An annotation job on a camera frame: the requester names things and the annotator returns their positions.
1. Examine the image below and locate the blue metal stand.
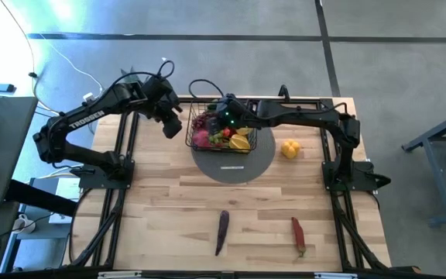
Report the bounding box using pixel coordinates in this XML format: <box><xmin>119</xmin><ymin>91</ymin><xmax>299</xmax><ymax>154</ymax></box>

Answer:
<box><xmin>400</xmin><ymin>105</ymin><xmax>446</xmax><ymax>228</ymax></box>

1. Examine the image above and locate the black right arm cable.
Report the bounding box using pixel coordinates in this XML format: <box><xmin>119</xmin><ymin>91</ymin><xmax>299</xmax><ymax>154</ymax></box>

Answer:
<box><xmin>187</xmin><ymin>78</ymin><xmax>226</xmax><ymax>101</ymax></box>

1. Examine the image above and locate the black metal table frame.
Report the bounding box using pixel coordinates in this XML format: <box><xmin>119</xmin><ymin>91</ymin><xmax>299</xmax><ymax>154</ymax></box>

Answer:
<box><xmin>62</xmin><ymin>95</ymin><xmax>421</xmax><ymax>279</ymax></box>

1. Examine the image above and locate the yellow starfruit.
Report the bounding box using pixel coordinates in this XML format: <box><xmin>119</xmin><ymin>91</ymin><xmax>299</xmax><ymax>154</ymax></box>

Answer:
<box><xmin>228</xmin><ymin>133</ymin><xmax>252</xmax><ymax>152</ymax></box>

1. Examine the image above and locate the red grape bunch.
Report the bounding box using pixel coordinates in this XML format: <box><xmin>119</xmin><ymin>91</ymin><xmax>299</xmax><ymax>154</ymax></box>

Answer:
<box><xmin>191</xmin><ymin>111</ymin><xmax>218</xmax><ymax>131</ymax></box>

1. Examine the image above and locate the black wire basket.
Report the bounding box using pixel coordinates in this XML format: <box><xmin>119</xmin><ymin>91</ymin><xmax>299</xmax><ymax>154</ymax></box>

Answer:
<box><xmin>185</xmin><ymin>101</ymin><xmax>259</xmax><ymax>155</ymax></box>

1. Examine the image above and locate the purple eggplant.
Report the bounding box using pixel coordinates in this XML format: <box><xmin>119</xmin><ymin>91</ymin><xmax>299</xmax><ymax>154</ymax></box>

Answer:
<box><xmin>214</xmin><ymin>209</ymin><xmax>231</xmax><ymax>257</ymax></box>

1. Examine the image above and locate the yellow bell pepper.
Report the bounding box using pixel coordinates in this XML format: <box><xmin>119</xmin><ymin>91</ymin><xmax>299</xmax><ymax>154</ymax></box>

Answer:
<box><xmin>280</xmin><ymin>139</ymin><xmax>302</xmax><ymax>160</ymax></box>

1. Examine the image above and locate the large pink dragon fruit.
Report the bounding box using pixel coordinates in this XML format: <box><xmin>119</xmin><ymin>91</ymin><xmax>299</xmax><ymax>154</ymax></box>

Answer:
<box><xmin>192</xmin><ymin>129</ymin><xmax>213</xmax><ymax>149</ymax></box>

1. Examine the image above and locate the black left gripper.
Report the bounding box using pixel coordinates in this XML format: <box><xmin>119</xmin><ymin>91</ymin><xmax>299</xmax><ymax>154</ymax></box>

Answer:
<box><xmin>143</xmin><ymin>76</ymin><xmax>184</xmax><ymax>140</ymax></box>

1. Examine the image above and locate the white box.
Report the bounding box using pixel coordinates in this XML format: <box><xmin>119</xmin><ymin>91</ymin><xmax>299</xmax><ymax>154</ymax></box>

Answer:
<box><xmin>54</xmin><ymin>177</ymin><xmax>83</xmax><ymax>225</ymax></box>

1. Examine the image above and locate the white mug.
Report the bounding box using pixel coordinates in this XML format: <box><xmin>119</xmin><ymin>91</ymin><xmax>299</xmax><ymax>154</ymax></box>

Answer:
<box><xmin>12</xmin><ymin>213</ymin><xmax>37</xmax><ymax>235</ymax></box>

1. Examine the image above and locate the round grey woven placemat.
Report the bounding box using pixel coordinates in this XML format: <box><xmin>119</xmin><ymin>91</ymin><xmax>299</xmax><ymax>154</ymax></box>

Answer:
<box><xmin>190</xmin><ymin>112</ymin><xmax>276</xmax><ymax>184</ymax></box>

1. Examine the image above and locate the dark red chili pepper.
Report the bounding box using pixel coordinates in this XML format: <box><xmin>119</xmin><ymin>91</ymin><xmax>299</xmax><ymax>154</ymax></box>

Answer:
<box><xmin>291</xmin><ymin>216</ymin><xmax>307</xmax><ymax>259</ymax></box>

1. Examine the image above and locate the black side table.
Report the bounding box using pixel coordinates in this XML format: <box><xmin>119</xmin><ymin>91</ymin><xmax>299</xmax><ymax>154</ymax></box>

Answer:
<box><xmin>0</xmin><ymin>96</ymin><xmax>79</xmax><ymax>218</ymax></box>

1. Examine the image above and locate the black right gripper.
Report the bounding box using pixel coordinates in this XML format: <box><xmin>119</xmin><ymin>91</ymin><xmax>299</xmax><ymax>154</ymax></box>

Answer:
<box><xmin>207</xmin><ymin>94</ymin><xmax>253</xmax><ymax>136</ymax></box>

